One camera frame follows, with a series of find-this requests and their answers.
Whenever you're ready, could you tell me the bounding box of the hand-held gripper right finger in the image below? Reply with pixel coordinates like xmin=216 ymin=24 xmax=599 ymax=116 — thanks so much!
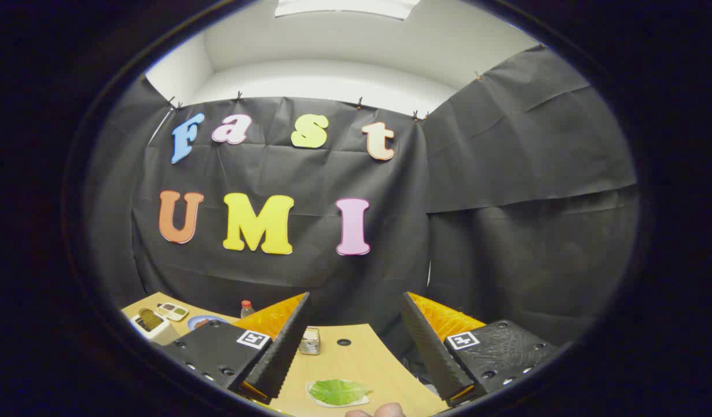
xmin=400 ymin=291 xmax=560 ymax=407

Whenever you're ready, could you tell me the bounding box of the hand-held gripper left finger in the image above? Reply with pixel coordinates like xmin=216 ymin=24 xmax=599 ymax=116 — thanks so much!
xmin=152 ymin=292 xmax=310 ymax=405

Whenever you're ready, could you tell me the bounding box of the green lettuce leaf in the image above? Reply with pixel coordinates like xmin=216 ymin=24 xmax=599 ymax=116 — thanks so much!
xmin=310 ymin=380 xmax=368 ymax=406

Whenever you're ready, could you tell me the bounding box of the brown bread slice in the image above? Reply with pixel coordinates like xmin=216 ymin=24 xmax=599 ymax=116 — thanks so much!
xmin=138 ymin=308 xmax=164 ymax=332

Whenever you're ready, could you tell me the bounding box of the blue round plate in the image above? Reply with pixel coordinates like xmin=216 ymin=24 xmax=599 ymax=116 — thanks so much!
xmin=187 ymin=315 xmax=229 ymax=332

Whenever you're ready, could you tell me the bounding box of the pale green round plate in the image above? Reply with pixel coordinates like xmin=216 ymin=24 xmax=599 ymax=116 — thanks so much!
xmin=306 ymin=379 xmax=372 ymax=408

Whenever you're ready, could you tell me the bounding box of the white three-compartment seasoning tray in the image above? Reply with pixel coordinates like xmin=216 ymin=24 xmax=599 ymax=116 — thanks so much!
xmin=156 ymin=302 xmax=189 ymax=322

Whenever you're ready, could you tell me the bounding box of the white toaster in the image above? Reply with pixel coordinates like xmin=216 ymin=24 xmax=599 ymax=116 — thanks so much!
xmin=129 ymin=309 xmax=180 ymax=346

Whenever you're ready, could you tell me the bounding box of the ceiling light panel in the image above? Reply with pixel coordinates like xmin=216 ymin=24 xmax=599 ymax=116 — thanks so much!
xmin=274 ymin=0 xmax=421 ymax=21

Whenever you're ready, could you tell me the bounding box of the metal wire basket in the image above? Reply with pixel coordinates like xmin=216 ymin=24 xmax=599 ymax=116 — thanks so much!
xmin=299 ymin=327 xmax=322 ymax=356

